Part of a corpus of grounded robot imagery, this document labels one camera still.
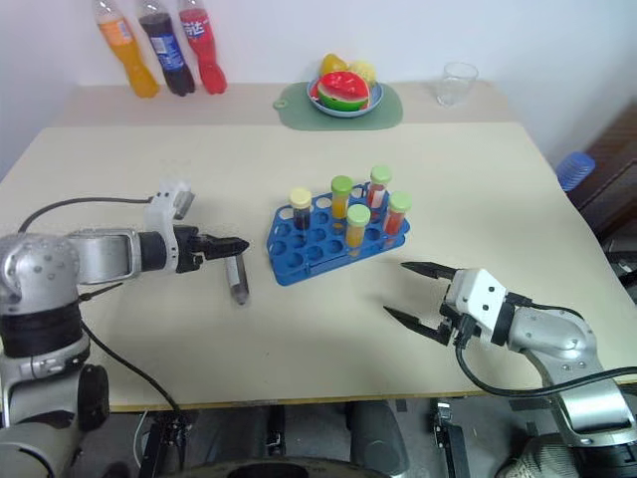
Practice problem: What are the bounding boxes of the yellow toy lemon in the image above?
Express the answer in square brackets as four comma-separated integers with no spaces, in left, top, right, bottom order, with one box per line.
[347,59,378,85]

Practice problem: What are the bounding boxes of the orange-yellow toy fruit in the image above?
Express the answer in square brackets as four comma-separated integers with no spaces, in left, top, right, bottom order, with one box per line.
[318,53,350,77]

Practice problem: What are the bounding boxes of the clear test tube grey liquid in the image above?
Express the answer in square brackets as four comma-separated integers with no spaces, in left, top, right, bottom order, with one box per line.
[224,253,251,307]

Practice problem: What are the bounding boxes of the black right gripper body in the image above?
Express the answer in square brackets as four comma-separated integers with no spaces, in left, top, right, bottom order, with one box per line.
[437,300,482,349]

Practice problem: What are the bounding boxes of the yellow-capped tube dark liquid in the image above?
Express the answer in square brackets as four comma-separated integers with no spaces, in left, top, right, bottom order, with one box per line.
[289,186,314,233]

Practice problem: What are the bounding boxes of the dark brown wooden furniture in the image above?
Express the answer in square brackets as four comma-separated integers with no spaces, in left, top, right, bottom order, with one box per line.
[566,101,637,241]

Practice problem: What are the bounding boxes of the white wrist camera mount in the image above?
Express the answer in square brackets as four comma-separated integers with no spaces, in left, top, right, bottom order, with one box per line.
[443,268,518,346]
[142,173,195,275]

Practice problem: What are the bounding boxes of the red soda bottle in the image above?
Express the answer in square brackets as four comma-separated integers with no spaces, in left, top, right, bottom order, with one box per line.
[177,0,229,96]

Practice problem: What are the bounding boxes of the clear plastic cup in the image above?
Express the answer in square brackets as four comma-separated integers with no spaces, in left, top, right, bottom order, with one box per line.
[436,61,481,109]

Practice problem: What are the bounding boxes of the dark grey rounded shape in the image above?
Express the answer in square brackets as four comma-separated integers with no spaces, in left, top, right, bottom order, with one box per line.
[344,399,412,478]

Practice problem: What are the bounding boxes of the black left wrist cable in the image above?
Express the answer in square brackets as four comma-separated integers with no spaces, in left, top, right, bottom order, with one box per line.
[16,196,156,236]

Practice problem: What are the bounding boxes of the orange soda bottle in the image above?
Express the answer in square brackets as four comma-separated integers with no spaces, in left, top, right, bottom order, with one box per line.
[93,0,161,100]

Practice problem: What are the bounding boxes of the grey white mesh object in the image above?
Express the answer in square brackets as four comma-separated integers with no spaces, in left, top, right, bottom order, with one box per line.
[496,436,574,478]

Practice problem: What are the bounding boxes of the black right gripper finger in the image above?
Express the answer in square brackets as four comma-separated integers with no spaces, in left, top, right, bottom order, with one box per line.
[382,306,452,346]
[400,261,458,283]

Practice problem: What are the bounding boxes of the green silicone mat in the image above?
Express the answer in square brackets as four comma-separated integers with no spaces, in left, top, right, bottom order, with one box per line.
[273,80,405,132]

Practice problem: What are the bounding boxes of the dark cola bottle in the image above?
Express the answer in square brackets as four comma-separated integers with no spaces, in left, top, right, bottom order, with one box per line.
[135,0,197,97]

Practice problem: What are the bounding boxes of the blue test tube rack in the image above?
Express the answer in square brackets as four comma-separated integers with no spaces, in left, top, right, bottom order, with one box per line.
[265,183,413,288]

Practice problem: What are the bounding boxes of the blue ribbed plastic stool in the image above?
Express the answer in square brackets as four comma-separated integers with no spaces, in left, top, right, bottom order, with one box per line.
[555,150,597,193]

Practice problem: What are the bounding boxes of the light blue plate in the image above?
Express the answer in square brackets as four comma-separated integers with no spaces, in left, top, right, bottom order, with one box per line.
[306,79,386,120]

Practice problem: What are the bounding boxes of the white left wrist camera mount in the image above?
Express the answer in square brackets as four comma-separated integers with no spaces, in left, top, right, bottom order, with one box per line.
[142,173,195,275]

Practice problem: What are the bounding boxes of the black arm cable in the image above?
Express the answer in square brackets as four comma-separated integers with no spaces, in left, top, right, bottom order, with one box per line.
[77,281,189,420]
[454,293,637,399]

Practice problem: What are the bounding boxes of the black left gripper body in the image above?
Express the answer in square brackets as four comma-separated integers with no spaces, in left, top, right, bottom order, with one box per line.
[173,225,211,276]

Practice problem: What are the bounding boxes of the green-capped tube orange liquid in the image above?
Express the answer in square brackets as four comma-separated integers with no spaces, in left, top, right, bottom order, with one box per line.
[345,203,372,249]
[329,174,355,223]

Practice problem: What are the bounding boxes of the green-capped tube red liquid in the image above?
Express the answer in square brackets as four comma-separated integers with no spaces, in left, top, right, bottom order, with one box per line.
[367,165,393,211]
[384,191,414,236]

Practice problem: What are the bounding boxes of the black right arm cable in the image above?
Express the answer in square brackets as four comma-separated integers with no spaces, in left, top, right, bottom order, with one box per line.
[454,293,637,399]

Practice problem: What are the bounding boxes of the black metal table clamp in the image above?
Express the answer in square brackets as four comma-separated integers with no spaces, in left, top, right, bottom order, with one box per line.
[137,408,194,478]
[428,397,470,478]

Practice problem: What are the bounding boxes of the toy watermelon slice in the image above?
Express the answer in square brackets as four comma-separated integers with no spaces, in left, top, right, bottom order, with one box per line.
[317,71,372,113]

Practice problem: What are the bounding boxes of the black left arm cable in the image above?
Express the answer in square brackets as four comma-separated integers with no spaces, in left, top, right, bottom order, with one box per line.
[77,281,189,420]

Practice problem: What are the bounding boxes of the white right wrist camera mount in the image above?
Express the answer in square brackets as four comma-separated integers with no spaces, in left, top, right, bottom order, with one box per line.
[443,268,518,346]

